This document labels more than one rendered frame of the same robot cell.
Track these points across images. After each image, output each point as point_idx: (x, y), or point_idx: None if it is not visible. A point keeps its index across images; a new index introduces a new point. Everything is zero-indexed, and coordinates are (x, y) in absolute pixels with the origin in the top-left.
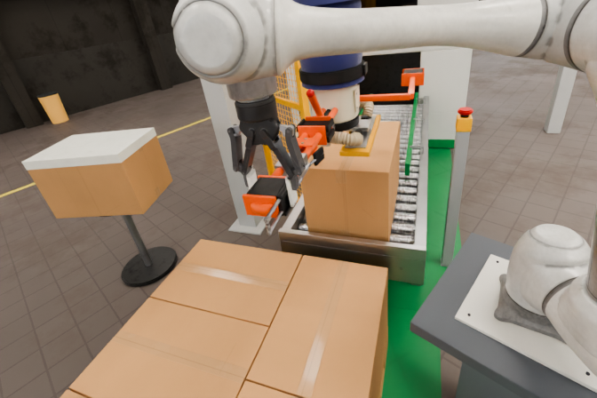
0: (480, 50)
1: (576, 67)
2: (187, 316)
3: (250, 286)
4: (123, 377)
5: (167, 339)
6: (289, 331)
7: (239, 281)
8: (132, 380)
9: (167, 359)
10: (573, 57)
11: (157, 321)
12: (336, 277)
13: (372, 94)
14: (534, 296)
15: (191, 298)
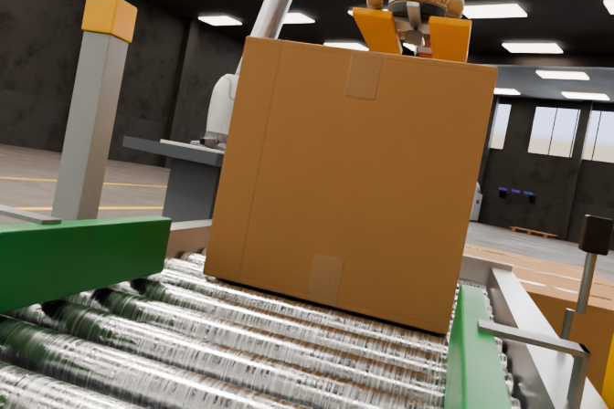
0: None
1: None
2: (558, 279)
3: None
4: (567, 274)
5: (556, 276)
6: None
7: (526, 280)
8: (555, 271)
9: (538, 270)
10: None
11: (591, 285)
12: None
13: None
14: None
15: (576, 286)
